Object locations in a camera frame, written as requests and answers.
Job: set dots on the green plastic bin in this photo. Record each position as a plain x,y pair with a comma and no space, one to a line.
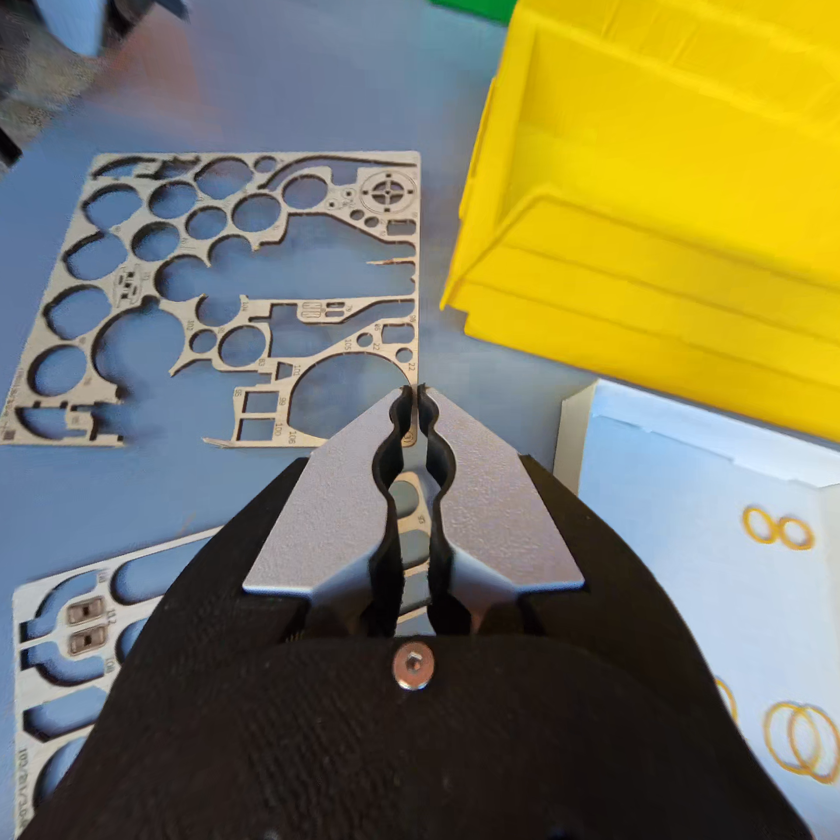
472,10

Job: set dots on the wooden parts sheet oblong cutouts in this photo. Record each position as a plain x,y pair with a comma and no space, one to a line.
110,630

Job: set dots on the yellow rubber band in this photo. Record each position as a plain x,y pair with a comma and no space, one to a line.
812,535
766,735
820,781
733,702
745,523

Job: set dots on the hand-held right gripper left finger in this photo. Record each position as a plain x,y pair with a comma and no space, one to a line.
321,525

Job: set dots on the white card sheet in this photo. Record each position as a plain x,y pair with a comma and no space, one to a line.
656,558

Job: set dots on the round wooden wheel part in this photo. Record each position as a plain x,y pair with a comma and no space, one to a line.
389,192

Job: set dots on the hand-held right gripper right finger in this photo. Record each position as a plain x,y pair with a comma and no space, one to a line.
505,525

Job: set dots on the yellow plastic bin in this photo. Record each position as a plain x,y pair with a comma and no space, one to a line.
656,197

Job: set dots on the wooden parts sheet round cutouts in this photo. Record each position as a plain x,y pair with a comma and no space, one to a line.
282,417

